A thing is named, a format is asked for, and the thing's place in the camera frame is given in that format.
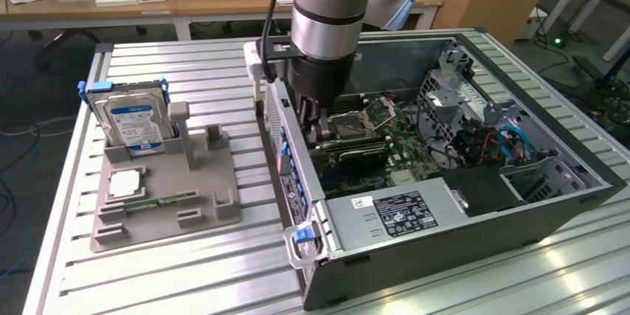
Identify hard disk blue rails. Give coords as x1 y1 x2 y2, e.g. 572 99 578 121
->
77 77 173 156

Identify white box red button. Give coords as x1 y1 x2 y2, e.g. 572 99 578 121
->
524 7 549 41

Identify silver chipset heatsink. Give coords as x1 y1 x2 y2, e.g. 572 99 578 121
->
392 170 421 186

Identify CPU socket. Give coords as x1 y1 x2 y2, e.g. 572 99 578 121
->
329 111 370 142

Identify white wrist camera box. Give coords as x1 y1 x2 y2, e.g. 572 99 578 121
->
243 40 279 82

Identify perforated metal disk bay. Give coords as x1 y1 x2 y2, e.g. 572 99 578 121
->
417 46 497 143

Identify grey power supply unit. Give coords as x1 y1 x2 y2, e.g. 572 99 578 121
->
322 178 469 253

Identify silver socket cover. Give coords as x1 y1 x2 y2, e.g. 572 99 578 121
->
362 95 400 134

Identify black office chair base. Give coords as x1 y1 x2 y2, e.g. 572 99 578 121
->
28 27 107 71

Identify green motherboard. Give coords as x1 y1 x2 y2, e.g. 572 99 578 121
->
293 91 442 200

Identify grey plastic drive latch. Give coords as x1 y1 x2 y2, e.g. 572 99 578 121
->
482 100 518 135

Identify black floor stand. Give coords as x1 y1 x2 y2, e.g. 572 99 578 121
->
572 55 630 91

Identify black plastic shroud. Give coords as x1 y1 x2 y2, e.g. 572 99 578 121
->
440 166 528 218

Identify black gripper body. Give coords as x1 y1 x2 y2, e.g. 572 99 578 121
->
287 55 355 108

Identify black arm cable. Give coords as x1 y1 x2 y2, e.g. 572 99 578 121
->
261 0 297 83

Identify silver CPU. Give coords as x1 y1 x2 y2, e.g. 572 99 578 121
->
107 170 142 198

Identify red wire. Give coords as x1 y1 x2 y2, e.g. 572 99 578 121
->
484 132 524 165

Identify black open PC case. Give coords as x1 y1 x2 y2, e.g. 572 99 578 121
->
251 32 629 312

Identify metal disk bay bracket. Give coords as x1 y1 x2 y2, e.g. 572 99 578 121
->
500 150 590 205

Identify black connector block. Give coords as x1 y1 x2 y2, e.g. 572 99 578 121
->
450 129 489 167

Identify grey parts rack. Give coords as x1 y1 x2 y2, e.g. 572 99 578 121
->
89 100 246 254

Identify green GPU card black cooler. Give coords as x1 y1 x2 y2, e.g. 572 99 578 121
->
314 143 390 173

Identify blue data wire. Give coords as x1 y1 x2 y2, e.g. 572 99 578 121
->
494 125 537 165

